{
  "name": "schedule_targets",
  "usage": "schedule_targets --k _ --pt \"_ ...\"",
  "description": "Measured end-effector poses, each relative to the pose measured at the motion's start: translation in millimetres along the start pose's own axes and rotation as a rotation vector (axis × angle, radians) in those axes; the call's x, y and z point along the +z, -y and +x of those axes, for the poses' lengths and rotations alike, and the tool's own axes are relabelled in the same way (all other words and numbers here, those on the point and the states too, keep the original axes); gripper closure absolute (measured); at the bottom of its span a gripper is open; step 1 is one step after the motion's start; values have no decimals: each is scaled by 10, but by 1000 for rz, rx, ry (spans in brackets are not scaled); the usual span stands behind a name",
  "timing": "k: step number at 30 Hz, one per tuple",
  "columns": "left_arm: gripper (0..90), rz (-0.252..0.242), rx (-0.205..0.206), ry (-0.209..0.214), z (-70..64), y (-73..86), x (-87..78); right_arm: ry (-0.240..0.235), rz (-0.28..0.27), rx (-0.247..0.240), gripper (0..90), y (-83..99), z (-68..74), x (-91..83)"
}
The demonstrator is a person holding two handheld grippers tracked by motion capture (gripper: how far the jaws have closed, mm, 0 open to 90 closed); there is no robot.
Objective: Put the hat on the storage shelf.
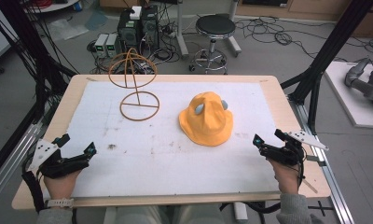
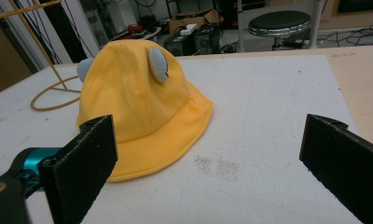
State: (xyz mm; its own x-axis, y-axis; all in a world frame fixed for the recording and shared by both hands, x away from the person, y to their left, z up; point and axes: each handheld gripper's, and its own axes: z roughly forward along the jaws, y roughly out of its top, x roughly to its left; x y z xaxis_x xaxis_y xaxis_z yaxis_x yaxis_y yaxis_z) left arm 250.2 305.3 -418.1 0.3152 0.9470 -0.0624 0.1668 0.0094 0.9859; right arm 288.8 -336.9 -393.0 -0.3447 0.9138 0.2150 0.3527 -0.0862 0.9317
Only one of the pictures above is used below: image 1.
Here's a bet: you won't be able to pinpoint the black floor cables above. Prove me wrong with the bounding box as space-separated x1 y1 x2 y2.
235 16 373 63

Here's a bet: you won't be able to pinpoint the white box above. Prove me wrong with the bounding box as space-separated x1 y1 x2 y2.
129 6 143 21

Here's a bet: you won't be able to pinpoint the brown wire hat stand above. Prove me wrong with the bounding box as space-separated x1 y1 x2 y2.
107 47 161 122

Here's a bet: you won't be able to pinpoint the grey desk leg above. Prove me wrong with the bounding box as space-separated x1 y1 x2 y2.
227 0 242 59
174 0 190 61

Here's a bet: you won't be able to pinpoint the clear plastic sheet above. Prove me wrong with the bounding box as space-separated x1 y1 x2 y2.
47 18 90 42

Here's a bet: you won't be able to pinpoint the white table mat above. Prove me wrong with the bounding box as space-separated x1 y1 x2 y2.
43 80 281 199

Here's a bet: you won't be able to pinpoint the thin wooden stick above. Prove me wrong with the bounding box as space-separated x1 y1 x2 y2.
301 178 319 195

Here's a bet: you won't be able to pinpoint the person's left hand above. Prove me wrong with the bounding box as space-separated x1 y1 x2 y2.
43 169 83 201

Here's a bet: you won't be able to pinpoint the aluminium rail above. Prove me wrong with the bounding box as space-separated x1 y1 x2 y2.
287 94 357 224
0 122 45 209

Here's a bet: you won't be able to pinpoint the person's right hand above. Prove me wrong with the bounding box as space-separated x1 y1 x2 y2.
268 158 301 196

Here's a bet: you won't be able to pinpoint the black frame post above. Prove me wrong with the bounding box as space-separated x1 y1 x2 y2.
280 0 373 135
0 0 78 185

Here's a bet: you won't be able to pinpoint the grey robot device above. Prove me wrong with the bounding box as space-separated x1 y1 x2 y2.
344 57 373 110

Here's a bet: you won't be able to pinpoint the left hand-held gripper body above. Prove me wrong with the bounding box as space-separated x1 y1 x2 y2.
27 138 90 180

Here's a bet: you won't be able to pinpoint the round white table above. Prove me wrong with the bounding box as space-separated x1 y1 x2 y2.
22 0 80 14

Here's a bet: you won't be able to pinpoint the black sleeved cable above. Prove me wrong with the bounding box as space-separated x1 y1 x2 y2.
21 170 47 215

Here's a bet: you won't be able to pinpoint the grey power supply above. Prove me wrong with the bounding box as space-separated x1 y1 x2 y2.
105 33 119 59
93 33 110 59

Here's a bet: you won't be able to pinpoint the white wrist band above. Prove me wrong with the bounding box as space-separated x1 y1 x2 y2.
46 197 75 209

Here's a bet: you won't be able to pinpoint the thin black cable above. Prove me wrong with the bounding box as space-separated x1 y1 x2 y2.
297 146 308 189

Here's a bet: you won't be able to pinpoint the yellow bucket hat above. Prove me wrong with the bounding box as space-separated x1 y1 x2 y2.
178 91 234 147

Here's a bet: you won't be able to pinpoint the person's legs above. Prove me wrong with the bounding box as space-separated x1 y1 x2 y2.
103 204 227 224

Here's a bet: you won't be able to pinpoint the black round stool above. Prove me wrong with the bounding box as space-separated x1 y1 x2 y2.
188 14 237 75

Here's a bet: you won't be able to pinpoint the wooden table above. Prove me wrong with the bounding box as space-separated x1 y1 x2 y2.
11 74 332 211

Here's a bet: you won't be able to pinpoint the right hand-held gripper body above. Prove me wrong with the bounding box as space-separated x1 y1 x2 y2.
258 130 330 168

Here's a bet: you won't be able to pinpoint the white platform board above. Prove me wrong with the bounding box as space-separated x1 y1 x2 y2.
324 60 373 131

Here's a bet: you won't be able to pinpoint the black computer tower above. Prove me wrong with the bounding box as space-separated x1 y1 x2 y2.
117 8 143 53
140 5 160 51

